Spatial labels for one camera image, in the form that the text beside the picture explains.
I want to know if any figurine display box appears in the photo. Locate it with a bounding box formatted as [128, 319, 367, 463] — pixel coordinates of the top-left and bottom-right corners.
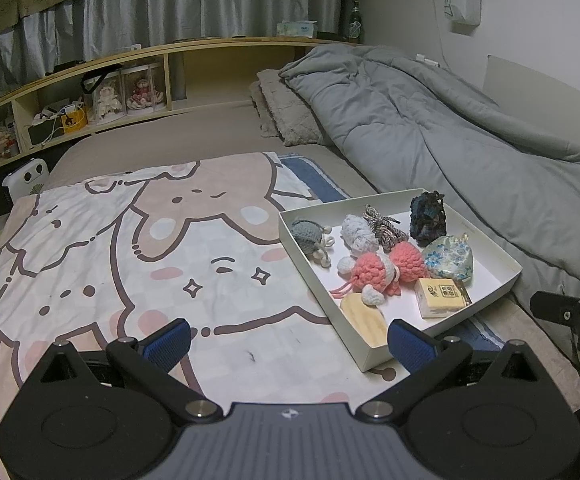
[0, 120, 21, 161]

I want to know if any printed blanket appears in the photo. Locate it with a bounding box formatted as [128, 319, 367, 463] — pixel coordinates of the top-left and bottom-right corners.
[0, 151, 505, 480]

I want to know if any wooden headboard shelf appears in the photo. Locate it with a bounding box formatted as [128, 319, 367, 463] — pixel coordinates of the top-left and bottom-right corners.
[0, 36, 355, 221]

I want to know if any beige bed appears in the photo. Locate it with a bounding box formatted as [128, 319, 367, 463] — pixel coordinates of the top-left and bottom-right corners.
[47, 105, 381, 196]

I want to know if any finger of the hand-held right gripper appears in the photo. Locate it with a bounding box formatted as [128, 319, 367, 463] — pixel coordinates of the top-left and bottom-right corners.
[530, 290, 580, 356]

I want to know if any yellow bag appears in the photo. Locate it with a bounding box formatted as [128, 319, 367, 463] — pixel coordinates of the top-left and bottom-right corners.
[62, 107, 88, 133]

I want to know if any floral fabric pouch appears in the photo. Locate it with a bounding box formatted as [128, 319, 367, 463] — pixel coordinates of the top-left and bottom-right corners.
[422, 232, 474, 281]

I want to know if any dark storage box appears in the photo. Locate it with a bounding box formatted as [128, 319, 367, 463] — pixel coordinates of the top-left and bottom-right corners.
[27, 122, 63, 146]

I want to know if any grey crochet toy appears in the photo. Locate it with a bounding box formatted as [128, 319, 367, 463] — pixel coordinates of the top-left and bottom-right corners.
[290, 217, 335, 268]

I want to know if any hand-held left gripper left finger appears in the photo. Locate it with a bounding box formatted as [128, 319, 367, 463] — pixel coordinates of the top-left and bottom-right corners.
[34, 319, 225, 420]

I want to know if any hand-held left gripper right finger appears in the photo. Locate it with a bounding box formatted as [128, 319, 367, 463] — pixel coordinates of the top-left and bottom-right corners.
[357, 319, 545, 421]

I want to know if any grey curtain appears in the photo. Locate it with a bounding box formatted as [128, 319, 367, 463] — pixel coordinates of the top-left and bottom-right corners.
[0, 0, 345, 111]

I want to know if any dark blue brown crochet piece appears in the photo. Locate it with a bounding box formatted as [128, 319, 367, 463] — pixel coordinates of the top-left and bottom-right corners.
[409, 190, 448, 247]

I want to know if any grey duvet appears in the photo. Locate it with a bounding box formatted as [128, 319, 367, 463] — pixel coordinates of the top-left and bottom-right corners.
[279, 44, 580, 291]

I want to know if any tissue box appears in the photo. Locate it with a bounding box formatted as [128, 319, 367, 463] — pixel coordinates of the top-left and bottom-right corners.
[276, 20, 317, 38]

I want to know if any red doll display case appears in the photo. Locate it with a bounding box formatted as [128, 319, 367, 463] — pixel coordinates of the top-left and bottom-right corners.
[121, 66, 165, 115]

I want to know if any braided cord bundle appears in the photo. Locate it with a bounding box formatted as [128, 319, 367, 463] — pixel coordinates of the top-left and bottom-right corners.
[362, 204, 411, 251]

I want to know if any pink crochet doll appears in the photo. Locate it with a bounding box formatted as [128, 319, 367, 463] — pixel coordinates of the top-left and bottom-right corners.
[330, 241, 427, 307]

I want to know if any white cardboard box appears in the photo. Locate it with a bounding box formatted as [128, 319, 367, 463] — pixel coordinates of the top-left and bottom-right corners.
[277, 188, 524, 373]

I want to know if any pale yellow card pack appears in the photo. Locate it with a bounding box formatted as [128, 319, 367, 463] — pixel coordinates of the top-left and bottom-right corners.
[415, 277, 472, 320]

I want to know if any oval wooden box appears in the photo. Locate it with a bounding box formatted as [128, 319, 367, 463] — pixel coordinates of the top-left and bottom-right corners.
[340, 292, 387, 348]

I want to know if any cream doll display case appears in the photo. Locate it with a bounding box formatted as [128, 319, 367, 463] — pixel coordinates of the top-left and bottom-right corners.
[84, 72, 123, 126]

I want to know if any white crochet piece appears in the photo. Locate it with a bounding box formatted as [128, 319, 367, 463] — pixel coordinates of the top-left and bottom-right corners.
[341, 214, 381, 253]

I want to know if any white cable tangle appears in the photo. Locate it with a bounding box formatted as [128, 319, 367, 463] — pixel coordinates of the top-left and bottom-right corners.
[32, 102, 78, 123]

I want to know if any green glass bottle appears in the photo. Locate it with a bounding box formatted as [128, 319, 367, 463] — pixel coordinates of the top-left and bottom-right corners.
[347, 0, 363, 43]

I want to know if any white heater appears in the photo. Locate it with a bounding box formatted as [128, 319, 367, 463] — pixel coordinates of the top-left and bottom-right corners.
[2, 157, 51, 198]

